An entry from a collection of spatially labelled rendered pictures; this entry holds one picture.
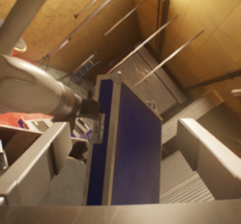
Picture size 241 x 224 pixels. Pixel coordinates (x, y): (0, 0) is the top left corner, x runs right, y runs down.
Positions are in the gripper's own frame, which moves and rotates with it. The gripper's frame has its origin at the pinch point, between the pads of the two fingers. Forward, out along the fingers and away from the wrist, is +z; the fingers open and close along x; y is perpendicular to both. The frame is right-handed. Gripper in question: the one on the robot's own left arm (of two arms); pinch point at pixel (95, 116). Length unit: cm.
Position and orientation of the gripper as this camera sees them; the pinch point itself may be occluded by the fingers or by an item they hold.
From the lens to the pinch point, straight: 64.4
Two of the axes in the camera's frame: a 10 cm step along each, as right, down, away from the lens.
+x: -9.1, 0.3, 4.0
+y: 0.8, -9.6, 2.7
